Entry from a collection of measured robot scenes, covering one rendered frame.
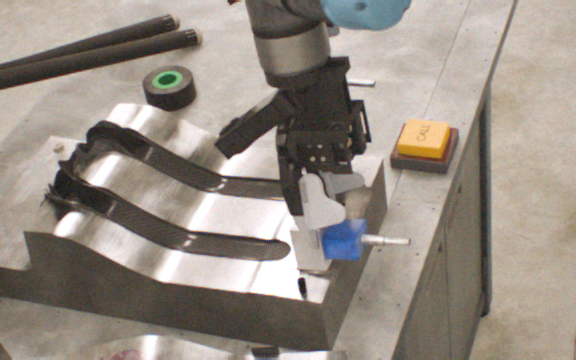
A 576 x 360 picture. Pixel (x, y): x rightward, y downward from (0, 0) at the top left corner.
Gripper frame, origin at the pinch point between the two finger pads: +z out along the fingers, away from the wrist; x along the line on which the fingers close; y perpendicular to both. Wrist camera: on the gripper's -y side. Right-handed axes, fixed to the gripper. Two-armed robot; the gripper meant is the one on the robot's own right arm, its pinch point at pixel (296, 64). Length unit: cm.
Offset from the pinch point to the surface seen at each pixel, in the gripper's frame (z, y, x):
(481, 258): 76, 15, 45
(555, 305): 95, 29, 53
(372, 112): 15.0, 6.4, 10.6
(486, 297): 88, 16, 45
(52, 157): 8.9, -32.8, -14.7
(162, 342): 5.5, -0.7, -45.8
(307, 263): 4.6, 11.5, -31.8
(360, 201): 8.7, 12.8, -15.9
